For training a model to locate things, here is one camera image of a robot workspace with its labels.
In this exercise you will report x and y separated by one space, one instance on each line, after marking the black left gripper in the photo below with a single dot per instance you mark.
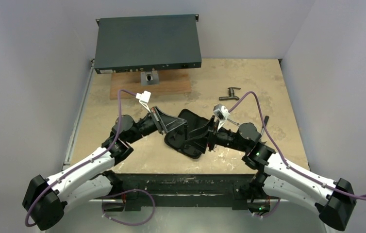
164 123

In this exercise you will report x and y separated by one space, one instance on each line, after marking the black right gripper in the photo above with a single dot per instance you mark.
213 134

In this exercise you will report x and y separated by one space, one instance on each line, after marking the black zippered tool case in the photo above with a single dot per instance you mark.
176 138

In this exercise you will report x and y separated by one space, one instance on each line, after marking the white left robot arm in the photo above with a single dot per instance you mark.
48 199

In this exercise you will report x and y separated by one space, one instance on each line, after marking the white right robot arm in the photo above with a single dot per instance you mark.
331 200

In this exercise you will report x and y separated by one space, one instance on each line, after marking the wooden board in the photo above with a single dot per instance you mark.
171 82

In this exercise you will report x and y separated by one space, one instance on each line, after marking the dark metal pipe fitting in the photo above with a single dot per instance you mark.
231 94

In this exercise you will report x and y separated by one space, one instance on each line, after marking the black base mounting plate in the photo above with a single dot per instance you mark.
131 192

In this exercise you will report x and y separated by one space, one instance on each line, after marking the dark green rack device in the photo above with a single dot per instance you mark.
147 43

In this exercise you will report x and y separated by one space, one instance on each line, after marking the grey metal bracket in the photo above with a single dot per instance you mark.
149 78

